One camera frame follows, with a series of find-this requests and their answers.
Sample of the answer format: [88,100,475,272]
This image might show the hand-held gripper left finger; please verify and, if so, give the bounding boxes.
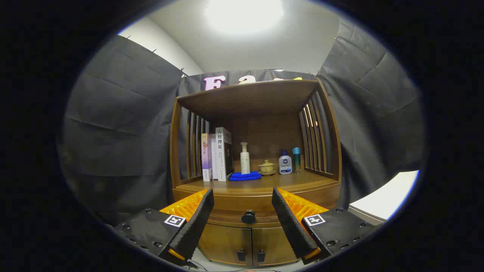
[113,188,215,265]

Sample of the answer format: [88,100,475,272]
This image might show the thin white book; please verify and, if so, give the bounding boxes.
[211,133,220,180]

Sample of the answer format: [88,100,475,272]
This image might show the yellow lidded teacup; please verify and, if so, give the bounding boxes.
[258,159,276,176]

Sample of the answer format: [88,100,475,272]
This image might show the purple book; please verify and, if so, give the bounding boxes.
[201,133,213,182]

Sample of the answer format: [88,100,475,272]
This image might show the tall white pump bottle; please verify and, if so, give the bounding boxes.
[240,142,251,175]

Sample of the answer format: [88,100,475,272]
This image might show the white appliance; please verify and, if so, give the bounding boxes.
[348,170,420,223]

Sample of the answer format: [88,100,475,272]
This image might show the brown wooden countertop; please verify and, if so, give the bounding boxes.
[175,170,339,196]

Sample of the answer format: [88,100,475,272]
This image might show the white and blue pump bottle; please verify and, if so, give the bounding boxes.
[279,149,292,175]

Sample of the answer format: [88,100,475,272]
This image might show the brown wooden cabinet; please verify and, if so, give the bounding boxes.
[169,79,343,268]

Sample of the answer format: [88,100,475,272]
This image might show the brown wooden drawer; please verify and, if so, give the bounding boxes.
[173,183,341,229]

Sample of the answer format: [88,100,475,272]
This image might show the thick white and black book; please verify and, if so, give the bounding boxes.
[215,127,234,182]

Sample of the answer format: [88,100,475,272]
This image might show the blue folded cloth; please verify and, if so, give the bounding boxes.
[229,171,262,181]

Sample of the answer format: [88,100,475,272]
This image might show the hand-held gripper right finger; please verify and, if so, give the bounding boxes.
[271,187,379,265]

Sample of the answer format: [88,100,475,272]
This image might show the wooden cabinet door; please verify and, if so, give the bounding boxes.
[251,226,299,267]
[197,223,253,267]

